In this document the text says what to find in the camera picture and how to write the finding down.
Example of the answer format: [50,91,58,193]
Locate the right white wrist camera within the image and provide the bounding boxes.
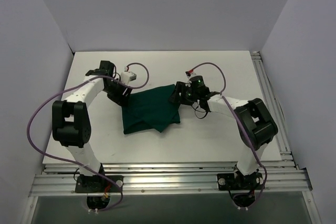
[185,69,197,87]

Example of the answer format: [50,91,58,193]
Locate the aluminium rail frame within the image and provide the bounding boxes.
[23,51,321,223]

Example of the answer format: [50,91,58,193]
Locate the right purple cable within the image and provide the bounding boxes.
[186,62,268,208]

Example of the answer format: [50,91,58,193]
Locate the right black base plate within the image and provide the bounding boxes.
[216,172,264,191]

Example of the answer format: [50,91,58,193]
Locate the green surgical drape cloth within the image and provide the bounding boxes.
[122,84,181,135]

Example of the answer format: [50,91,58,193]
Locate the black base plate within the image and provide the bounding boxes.
[75,175,120,194]
[216,172,264,191]

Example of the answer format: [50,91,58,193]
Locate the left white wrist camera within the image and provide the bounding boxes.
[120,71,136,85]

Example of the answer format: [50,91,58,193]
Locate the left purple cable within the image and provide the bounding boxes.
[26,62,150,212]

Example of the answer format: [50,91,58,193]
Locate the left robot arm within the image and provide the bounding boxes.
[52,60,136,192]

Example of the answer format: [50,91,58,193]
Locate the purple cable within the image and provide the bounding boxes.
[26,62,150,212]
[186,62,268,208]

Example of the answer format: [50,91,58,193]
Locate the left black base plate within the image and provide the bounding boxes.
[75,175,120,194]

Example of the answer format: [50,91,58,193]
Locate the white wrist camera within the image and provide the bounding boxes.
[185,69,197,87]
[120,71,136,85]

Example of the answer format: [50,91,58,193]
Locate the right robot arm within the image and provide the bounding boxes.
[169,76,278,189]

